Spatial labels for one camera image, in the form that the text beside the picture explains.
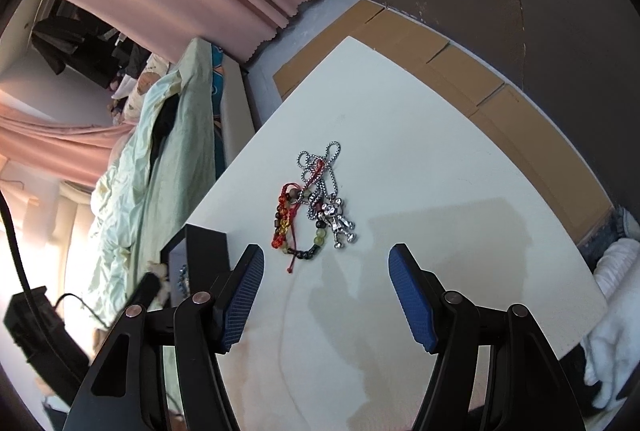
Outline black garment under duvet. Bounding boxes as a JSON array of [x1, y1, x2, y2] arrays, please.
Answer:
[[150, 94, 180, 166]]

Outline green bed sheet mattress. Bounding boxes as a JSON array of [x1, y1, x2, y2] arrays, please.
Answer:
[[164, 37, 227, 192]]

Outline flattened brown cardboard sheet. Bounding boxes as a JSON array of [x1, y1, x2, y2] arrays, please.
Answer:
[[273, 0, 614, 243]]

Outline pale green crumpled duvet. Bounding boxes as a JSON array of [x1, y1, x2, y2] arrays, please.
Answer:
[[88, 68, 183, 323]]

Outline white square side table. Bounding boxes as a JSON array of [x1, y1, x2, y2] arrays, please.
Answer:
[[190, 38, 606, 430]]

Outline dark hanging clothes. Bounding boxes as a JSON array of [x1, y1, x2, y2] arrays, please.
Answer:
[[30, 0, 151, 88]]

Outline white fluffy cloth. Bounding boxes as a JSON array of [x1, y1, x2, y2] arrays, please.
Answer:
[[582, 238, 639, 409]]

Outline black cable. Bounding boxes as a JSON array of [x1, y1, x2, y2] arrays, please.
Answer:
[[0, 189, 109, 331]]

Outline black square jewelry box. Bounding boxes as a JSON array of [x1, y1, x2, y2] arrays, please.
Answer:
[[160, 224, 230, 307]]

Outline silver chain figure pendant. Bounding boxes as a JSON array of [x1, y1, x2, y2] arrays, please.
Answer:
[[296, 140, 356, 250]]

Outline pink curtain left panel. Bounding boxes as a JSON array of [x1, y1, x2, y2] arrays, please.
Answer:
[[1, 105, 134, 187]]

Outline red beaded string bracelet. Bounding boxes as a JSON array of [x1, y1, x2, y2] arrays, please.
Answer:
[[269, 160, 331, 274]]

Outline cartoon print pillow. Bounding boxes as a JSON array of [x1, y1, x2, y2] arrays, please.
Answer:
[[122, 54, 170, 123]]

